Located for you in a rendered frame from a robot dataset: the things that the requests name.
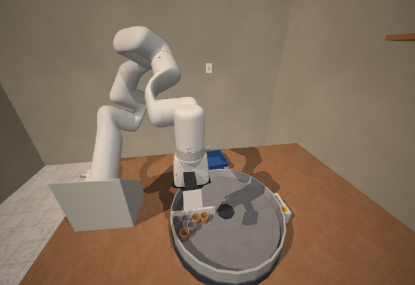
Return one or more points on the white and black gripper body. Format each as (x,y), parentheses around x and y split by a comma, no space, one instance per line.
(200,167)

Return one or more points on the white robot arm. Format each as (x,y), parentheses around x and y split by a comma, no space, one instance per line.
(147,51)

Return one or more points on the grey metal bushing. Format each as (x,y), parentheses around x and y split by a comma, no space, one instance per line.
(191,223)
(177,225)
(185,217)

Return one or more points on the bronze bushing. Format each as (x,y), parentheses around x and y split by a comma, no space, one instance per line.
(204,214)
(196,215)
(184,230)

